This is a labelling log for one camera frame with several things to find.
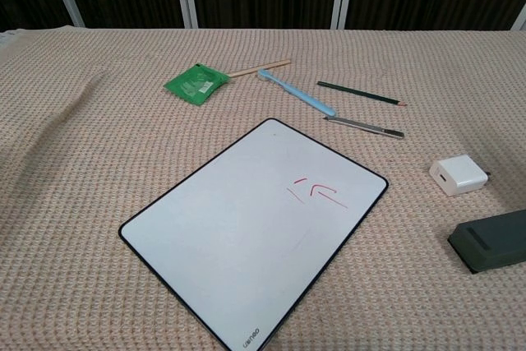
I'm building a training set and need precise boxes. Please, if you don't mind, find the dark grey board eraser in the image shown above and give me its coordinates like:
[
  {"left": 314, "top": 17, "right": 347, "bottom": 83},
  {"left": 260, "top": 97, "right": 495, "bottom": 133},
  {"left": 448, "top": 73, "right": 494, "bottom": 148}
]
[{"left": 446, "top": 209, "right": 526, "bottom": 275}]

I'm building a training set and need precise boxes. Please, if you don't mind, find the white drawing board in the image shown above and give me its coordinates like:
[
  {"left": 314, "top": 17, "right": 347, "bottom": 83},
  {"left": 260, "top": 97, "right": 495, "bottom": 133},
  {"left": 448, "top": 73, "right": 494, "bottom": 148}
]
[{"left": 118, "top": 118, "right": 390, "bottom": 351}]

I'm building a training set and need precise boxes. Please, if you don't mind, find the light blue toothbrush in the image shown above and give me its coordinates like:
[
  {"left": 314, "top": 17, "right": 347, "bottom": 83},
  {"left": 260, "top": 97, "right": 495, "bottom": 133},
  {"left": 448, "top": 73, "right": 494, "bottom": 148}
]
[{"left": 257, "top": 69, "right": 337, "bottom": 118}]

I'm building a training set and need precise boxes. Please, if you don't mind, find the wooden stick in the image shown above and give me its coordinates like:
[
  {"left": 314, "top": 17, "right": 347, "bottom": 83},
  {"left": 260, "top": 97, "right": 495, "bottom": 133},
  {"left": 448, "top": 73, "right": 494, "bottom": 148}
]
[{"left": 227, "top": 58, "right": 292, "bottom": 78}]

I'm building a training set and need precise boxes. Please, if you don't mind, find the green foil packet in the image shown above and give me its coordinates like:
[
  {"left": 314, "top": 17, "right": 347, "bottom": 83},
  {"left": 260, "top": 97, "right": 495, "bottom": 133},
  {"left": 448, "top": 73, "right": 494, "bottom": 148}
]
[{"left": 163, "top": 62, "right": 229, "bottom": 106}]

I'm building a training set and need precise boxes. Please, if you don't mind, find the grey utility knife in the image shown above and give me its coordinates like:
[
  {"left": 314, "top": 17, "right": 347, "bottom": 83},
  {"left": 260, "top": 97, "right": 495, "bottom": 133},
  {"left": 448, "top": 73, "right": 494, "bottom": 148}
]
[{"left": 322, "top": 115, "right": 405, "bottom": 140}]

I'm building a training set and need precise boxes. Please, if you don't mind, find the dark green pencil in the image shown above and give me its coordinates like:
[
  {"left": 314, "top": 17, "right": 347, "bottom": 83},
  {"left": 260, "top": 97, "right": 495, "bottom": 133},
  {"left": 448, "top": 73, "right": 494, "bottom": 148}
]
[{"left": 316, "top": 81, "right": 408, "bottom": 107}]

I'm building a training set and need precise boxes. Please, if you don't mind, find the beige waffle weave tablecloth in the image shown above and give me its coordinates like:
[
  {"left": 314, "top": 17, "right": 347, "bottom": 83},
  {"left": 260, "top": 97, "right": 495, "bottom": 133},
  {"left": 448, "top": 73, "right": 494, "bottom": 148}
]
[{"left": 0, "top": 25, "right": 526, "bottom": 351}]

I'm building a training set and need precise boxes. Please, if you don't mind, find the white USB charger plug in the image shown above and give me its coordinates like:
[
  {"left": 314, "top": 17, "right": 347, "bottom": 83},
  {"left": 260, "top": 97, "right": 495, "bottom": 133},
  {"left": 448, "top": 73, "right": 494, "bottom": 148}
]
[{"left": 429, "top": 154, "right": 490, "bottom": 198}]

